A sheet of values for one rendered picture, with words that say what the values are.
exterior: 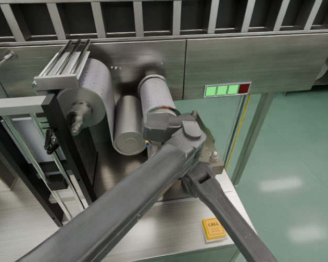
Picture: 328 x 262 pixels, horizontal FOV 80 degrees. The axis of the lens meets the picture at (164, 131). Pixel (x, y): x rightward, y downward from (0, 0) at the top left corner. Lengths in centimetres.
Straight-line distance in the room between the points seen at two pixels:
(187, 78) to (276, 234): 151
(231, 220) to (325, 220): 181
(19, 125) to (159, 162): 39
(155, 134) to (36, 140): 34
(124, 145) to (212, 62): 56
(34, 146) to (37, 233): 42
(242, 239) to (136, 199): 32
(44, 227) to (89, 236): 70
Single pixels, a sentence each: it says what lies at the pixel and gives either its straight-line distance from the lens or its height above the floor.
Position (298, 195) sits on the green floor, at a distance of 235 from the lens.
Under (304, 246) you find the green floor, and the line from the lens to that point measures 208.
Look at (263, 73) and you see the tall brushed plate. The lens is 115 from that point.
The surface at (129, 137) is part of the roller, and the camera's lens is 71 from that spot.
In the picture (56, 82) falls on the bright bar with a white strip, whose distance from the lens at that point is 59.
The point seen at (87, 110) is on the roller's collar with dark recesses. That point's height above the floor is 135.
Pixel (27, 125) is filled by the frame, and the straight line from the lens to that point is 60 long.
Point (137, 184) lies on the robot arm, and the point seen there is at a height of 142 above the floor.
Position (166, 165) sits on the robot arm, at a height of 141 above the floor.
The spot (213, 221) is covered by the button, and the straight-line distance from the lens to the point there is 84.
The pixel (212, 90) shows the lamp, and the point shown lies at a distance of 105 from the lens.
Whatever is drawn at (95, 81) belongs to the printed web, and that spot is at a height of 139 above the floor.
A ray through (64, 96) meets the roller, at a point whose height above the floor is 138.
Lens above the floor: 167
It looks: 40 degrees down
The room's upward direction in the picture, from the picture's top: straight up
